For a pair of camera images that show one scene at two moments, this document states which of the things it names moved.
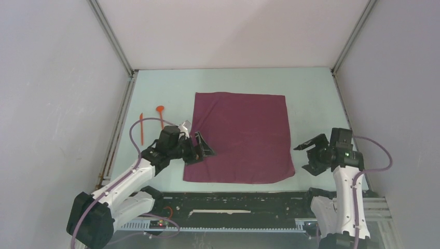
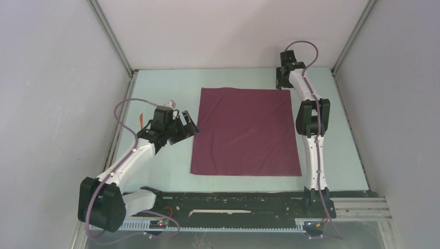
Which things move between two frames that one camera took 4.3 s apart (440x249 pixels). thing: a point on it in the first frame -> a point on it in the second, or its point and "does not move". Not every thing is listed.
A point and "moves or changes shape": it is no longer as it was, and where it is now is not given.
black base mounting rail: (233, 209) does not move
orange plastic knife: (141, 118) does not move
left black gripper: (192, 158) -> (189, 124)
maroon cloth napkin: (249, 134) moves or changes shape
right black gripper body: (322, 154) -> (281, 81)
